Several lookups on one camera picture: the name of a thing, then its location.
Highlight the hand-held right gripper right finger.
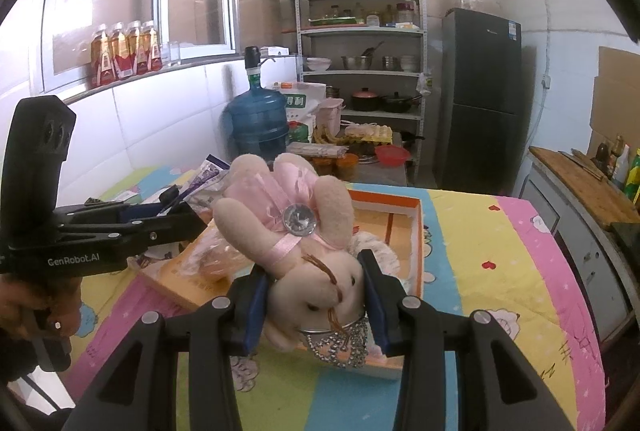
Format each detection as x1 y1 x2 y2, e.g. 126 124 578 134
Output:
356 248 576 431

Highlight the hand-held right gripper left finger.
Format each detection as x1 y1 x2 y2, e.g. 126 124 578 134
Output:
75 272 271 431

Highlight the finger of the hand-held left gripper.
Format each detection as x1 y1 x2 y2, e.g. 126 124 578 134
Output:
62 210 207 262
55 197 195 227

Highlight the orange-rimmed cardboard box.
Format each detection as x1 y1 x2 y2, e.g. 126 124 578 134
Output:
137 188 426 382

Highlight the pink-dress plush bunny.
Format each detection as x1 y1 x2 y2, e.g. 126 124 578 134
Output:
212 152 371 371

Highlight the white crochet soft toy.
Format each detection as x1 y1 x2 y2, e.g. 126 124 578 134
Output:
347 231 401 284

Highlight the person's left hand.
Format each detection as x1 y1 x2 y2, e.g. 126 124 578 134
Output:
0 270 84 339

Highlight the clear plastic bag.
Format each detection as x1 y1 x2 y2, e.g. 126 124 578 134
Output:
179 223 258 284

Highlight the purple printed packet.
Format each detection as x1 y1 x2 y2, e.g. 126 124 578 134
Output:
187 154 232 212

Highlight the blue water jug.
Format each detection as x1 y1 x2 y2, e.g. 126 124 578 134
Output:
222 70 290 159

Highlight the orange plastic jar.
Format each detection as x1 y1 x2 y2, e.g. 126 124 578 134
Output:
300 156 335 179
335 154 360 182

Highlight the flat noodle box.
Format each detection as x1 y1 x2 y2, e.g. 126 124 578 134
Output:
287 141 348 158

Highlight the red plastic basin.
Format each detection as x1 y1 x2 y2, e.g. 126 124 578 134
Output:
375 144 412 167

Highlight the black water pump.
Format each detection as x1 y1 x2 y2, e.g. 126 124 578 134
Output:
243 46 276 74

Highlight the bunch of bananas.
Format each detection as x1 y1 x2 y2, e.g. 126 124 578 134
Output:
315 126 351 146

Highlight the egg tray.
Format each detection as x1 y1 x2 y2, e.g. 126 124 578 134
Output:
344 121 393 144

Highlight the white green flour sack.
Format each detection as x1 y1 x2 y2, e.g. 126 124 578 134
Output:
272 81 327 144

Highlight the white sliding window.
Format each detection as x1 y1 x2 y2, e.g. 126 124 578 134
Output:
42 0 238 94

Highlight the pink plastic bin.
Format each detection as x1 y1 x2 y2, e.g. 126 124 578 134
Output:
314 98 345 137

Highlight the grey counter cabinet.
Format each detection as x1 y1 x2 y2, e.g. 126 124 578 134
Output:
520 148 640 347

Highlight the black wok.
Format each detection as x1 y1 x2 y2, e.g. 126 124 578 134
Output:
382 91 425 113

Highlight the black pot with red lid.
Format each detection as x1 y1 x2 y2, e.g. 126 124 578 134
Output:
351 87 383 112

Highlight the dark grey refrigerator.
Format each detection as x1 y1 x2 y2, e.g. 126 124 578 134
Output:
434 8 523 197

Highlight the wooden cutting board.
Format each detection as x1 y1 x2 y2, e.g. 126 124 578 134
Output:
529 146 640 227

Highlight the kitchen knife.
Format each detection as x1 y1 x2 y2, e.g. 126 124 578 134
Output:
557 148 608 182

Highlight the green tray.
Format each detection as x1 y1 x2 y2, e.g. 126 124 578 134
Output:
307 17 368 27

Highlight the dark sauce bottle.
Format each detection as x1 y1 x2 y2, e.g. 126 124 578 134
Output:
595 141 612 177

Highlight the white spray bottle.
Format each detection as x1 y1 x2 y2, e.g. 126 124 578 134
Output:
612 144 632 189

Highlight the row of condiment jars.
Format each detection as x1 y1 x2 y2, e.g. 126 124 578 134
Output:
327 1 421 28

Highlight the brown cardboard sheet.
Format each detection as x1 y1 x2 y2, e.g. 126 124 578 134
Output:
589 46 640 162

